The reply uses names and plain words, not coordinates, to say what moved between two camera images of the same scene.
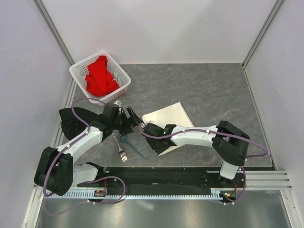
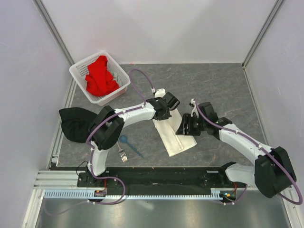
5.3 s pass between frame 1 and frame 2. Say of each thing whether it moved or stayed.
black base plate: stayed
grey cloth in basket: stayed
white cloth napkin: moved
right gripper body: moved
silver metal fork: stayed
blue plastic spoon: stayed
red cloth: stayed
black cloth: stayed
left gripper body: moved
